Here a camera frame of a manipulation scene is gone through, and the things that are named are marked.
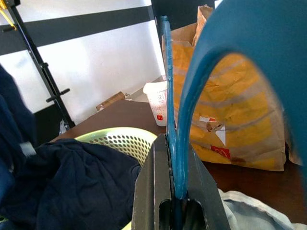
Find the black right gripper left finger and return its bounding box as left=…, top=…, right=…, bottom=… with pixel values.
left=131, top=133, right=174, bottom=230

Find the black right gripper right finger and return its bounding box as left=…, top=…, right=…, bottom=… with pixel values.
left=183, top=143, right=231, bottom=230

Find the navy T-shirt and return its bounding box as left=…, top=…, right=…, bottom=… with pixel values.
left=0, top=64, right=142, bottom=230

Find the light blue denim cloth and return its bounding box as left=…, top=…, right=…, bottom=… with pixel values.
left=217, top=190, right=307, bottom=230

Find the green perforated laundry basket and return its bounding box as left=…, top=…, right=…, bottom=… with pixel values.
left=0, top=126, right=159, bottom=230

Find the white paper cup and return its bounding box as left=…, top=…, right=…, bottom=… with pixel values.
left=143, top=80, right=168, bottom=127

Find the brown cardboard tube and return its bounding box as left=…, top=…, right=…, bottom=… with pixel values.
left=95, top=91, right=126, bottom=112

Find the brown yellow paper bag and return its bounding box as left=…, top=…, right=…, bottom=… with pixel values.
left=162, top=5, right=303, bottom=172

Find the black tripod stand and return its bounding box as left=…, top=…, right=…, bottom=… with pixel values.
left=0, top=0, right=75, bottom=131

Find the yellow strap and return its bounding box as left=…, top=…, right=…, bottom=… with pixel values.
left=0, top=6, right=18, bottom=31

